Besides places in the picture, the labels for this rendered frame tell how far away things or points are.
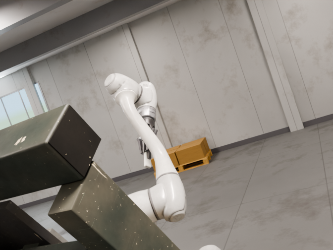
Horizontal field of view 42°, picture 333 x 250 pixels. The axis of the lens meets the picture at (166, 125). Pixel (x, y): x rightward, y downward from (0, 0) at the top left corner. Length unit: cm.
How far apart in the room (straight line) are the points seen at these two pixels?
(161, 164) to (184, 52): 871
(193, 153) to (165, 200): 800
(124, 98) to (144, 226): 111
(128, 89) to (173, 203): 56
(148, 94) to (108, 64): 912
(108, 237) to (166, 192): 93
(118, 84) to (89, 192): 120
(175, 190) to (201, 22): 878
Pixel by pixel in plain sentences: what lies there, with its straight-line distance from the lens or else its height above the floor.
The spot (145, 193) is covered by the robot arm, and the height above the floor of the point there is 156.
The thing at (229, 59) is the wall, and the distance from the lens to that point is 1021.
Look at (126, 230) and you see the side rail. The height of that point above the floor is 170.
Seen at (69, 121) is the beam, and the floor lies 192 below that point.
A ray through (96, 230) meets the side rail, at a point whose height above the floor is 173.
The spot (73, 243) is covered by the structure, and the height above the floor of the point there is 170.
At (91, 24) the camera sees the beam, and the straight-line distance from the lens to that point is 829.
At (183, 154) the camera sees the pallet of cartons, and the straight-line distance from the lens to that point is 970.
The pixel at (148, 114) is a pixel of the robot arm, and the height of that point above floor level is 183.
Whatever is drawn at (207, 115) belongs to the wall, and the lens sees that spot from 1045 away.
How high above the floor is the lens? 192
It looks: 5 degrees down
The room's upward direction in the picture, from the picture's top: 20 degrees counter-clockwise
